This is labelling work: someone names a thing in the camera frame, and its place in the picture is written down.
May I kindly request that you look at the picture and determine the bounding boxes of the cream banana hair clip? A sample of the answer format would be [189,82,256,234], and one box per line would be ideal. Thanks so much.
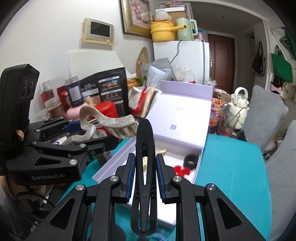
[142,148,167,174]

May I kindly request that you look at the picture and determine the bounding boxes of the yellow pot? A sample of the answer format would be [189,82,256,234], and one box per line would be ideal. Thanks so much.
[150,20,183,43]

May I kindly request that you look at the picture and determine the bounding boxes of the red cylinder bottle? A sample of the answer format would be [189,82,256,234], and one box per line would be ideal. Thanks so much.
[94,101,119,118]

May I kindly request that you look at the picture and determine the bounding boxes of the purple label bottle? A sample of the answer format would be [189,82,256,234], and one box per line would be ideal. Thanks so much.
[65,76,84,108]

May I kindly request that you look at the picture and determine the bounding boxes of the pearl beige claw clip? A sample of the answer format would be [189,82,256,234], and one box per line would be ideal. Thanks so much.
[62,105,138,145]

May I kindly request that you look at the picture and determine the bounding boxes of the black hair band ring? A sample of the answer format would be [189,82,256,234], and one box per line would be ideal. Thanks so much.
[184,153,200,172]

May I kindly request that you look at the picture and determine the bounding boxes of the black snack bag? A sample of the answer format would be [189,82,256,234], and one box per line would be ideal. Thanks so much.
[79,67,130,117]

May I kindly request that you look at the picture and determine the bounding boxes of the brown spice jar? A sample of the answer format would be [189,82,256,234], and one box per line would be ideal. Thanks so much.
[45,96,65,118]

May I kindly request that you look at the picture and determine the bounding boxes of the grey leaf chair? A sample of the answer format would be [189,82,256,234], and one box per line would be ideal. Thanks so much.
[243,85,288,152]
[265,120,295,240]

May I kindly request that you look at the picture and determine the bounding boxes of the gold framed picture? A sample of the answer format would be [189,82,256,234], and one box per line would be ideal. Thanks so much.
[119,0,152,38]

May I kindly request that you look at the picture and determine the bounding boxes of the green electric kettle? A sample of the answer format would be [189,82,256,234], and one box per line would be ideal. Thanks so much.
[175,18,198,41]

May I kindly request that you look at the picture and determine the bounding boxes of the green tote bag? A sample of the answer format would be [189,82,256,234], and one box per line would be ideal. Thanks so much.
[271,53,293,83]

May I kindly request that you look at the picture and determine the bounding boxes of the wall intercom panel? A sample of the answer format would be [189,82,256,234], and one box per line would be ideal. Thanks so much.
[81,18,114,46]

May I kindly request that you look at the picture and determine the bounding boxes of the red snack packet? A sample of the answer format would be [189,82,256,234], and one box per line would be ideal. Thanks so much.
[128,86,156,118]

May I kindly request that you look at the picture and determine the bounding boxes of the instant noodle cup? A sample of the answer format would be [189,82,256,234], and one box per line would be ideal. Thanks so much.
[209,98,225,128]

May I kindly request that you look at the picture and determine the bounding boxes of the red propeller hair clip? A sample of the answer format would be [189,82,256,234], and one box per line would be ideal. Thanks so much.
[174,166,190,178]

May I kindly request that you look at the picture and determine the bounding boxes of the white mini fridge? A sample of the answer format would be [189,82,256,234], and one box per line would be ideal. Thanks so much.
[153,41,210,84]

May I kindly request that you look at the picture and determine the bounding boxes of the black long hair clip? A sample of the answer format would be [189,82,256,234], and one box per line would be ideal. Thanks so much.
[130,119,158,236]

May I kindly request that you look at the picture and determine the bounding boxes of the black hanging handbag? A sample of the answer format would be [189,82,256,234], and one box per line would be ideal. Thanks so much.
[252,41,266,76]

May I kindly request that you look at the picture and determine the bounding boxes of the brown entrance door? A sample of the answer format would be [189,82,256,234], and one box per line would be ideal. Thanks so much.
[208,34,235,93]

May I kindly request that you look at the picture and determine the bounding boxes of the glass mug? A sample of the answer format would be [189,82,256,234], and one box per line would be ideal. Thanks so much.
[218,106,243,138]

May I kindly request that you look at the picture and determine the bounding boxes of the lavender open gift box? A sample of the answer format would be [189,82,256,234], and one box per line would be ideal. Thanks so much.
[92,81,213,229]

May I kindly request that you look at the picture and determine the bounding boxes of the near grey leaf chair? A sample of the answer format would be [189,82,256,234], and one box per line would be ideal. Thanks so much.
[265,120,295,240]

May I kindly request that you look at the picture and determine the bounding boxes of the white cream kettle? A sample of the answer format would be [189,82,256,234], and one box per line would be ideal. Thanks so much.
[227,87,249,131]

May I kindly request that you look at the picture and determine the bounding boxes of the far grey leaf chair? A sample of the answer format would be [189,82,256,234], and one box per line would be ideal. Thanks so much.
[243,85,288,152]

